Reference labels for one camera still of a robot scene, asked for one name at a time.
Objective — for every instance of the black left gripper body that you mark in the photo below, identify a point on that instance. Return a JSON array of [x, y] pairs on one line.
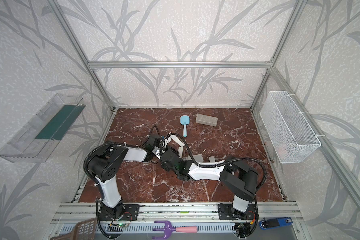
[[165, 142]]

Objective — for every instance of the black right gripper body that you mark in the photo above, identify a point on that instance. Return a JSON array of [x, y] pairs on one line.
[[162, 157]]

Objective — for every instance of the long white remote cover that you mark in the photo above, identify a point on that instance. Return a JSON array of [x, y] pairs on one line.
[[177, 140]]

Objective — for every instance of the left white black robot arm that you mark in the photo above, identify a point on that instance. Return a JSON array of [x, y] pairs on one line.
[[103, 162]]

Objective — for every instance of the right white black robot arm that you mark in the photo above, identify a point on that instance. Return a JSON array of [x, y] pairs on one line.
[[240, 178]]

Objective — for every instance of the light blue small spatula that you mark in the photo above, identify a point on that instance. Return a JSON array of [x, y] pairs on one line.
[[185, 120]]

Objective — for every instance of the purple pink garden fork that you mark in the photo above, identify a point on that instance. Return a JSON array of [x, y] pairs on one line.
[[168, 229]]

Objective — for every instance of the brown plastic basket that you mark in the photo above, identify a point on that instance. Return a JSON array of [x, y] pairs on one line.
[[84, 230]]

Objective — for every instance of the blue black device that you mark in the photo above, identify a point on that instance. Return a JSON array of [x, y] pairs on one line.
[[275, 223]]

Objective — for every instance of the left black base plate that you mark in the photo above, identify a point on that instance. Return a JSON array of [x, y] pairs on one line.
[[127, 212]]

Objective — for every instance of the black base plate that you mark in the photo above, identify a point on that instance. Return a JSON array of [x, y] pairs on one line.
[[227, 212], [127, 212]]

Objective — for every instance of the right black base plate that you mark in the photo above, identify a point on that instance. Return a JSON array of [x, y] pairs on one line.
[[227, 212]]

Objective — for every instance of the clear wall shelf green mat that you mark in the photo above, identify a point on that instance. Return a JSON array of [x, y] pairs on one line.
[[36, 140]]

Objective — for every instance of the white wire mesh basket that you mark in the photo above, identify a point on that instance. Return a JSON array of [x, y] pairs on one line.
[[289, 131]]

